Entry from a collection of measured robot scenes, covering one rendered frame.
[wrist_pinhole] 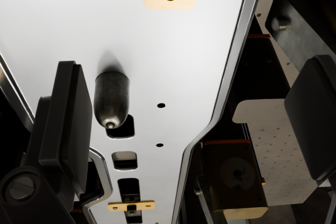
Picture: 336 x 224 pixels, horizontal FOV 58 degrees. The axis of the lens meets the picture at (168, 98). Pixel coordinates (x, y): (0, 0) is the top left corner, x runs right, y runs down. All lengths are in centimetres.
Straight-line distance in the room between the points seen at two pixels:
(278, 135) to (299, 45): 83
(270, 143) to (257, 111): 74
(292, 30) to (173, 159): 25
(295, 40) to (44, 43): 20
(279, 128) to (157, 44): 81
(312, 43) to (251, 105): 15
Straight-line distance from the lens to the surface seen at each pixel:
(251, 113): 38
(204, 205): 53
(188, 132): 37
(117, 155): 44
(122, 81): 28
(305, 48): 24
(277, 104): 37
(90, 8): 24
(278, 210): 308
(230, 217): 55
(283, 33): 26
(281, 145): 114
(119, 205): 58
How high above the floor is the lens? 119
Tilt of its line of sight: 38 degrees down
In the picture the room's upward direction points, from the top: 175 degrees clockwise
